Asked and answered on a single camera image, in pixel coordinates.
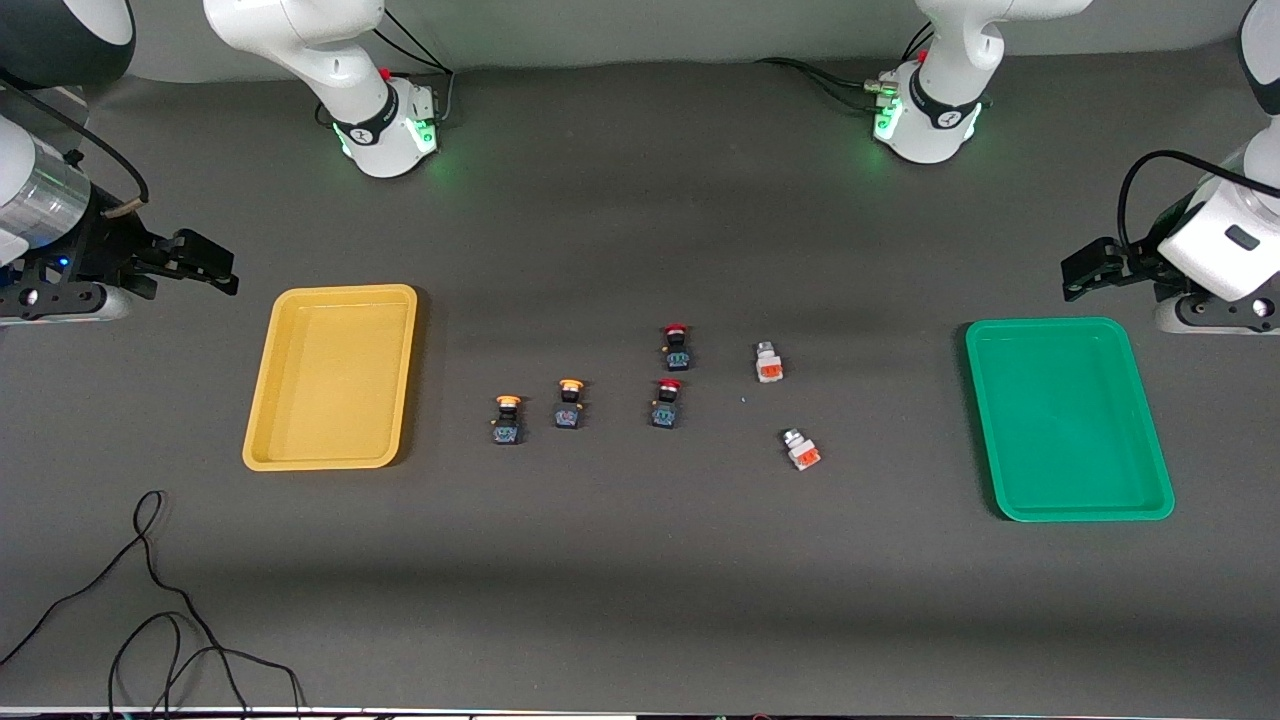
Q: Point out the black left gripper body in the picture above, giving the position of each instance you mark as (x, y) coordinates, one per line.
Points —
(1143, 263)

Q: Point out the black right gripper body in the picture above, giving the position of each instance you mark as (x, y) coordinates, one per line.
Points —
(103, 248)

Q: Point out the green button white orange body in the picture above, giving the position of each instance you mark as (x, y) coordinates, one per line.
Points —
(768, 365)
(802, 452)

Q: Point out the yellow push button switch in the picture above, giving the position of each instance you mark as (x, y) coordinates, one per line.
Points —
(507, 425)
(569, 410)

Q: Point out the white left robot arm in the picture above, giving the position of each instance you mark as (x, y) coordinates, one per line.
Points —
(940, 130)

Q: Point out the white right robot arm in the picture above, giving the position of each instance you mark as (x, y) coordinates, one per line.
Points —
(380, 130)

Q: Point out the green plastic tray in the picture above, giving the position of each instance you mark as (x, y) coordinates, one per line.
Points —
(1070, 430)

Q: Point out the yellow plastic tray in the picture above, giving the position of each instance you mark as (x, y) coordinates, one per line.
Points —
(330, 400)

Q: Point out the dark grey table mat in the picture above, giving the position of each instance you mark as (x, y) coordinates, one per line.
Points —
(640, 580)

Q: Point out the red push button switch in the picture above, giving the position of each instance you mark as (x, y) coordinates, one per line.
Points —
(666, 410)
(677, 352)

